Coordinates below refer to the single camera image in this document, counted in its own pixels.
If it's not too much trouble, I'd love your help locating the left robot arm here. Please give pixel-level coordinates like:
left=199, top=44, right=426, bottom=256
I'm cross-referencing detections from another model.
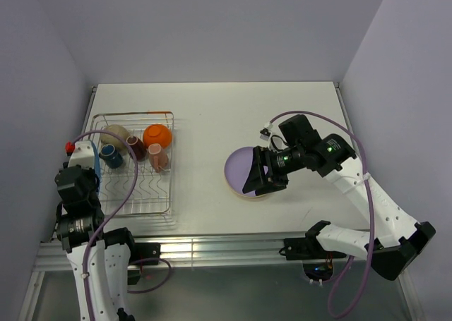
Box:
left=55, top=165, right=138, bottom=320

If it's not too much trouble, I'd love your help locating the pink mug white inside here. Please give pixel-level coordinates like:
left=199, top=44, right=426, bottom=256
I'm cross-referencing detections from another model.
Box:
left=148, top=143, right=170, bottom=173

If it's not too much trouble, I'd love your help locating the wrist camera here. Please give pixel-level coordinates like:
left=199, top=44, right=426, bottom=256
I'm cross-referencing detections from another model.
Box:
left=259, top=122, right=279, bottom=152
left=68, top=140, right=94, bottom=169

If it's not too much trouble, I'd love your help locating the aluminium frame rail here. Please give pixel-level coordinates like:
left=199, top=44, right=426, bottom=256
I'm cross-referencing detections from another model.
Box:
left=20, top=229, right=407, bottom=272

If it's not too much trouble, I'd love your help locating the dark blue mug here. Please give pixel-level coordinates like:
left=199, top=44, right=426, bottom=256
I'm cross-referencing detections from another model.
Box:
left=99, top=144, right=124, bottom=169

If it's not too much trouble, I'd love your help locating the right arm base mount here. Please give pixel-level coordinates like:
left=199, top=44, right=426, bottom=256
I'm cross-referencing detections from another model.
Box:
left=278, top=237, right=334, bottom=284

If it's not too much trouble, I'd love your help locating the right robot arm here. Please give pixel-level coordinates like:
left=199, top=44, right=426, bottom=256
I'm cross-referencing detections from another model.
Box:
left=242, top=114, right=436, bottom=281

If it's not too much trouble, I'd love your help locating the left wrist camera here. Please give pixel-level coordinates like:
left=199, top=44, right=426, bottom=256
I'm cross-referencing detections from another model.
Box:
left=68, top=140, right=94, bottom=169

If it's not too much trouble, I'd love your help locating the beige yellow plate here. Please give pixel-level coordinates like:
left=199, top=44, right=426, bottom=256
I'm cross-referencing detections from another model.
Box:
left=223, top=159, right=269, bottom=200

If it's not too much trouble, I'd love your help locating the beige bowl white inside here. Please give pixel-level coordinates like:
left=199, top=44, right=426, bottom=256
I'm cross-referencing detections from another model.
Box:
left=100, top=124, right=130, bottom=150

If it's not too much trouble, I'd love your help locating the brown mug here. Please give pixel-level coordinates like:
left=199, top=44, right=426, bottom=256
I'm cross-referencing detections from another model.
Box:
left=126, top=135, right=147, bottom=162

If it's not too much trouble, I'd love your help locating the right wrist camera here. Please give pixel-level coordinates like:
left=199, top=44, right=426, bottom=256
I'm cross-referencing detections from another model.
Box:
left=259, top=122, right=279, bottom=152

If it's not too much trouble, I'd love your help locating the wire dish rack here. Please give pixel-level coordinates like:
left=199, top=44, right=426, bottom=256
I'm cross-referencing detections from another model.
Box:
left=90, top=111, right=174, bottom=218

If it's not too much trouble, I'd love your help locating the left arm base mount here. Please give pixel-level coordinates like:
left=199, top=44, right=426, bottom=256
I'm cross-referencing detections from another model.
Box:
left=127, top=242, right=161, bottom=286

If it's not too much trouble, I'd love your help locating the purple plate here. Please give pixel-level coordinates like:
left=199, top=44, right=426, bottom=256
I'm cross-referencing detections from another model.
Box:
left=224, top=147, right=265, bottom=199

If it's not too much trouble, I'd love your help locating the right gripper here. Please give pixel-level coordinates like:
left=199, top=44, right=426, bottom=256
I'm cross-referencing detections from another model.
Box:
left=242, top=144, right=305, bottom=195

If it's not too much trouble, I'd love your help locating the blue plate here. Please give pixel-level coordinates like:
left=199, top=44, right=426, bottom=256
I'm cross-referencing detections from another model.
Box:
left=90, top=140, right=102, bottom=193

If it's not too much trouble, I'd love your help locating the orange bowl white inside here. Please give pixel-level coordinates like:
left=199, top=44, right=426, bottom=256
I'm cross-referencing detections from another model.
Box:
left=143, top=124, right=173, bottom=148

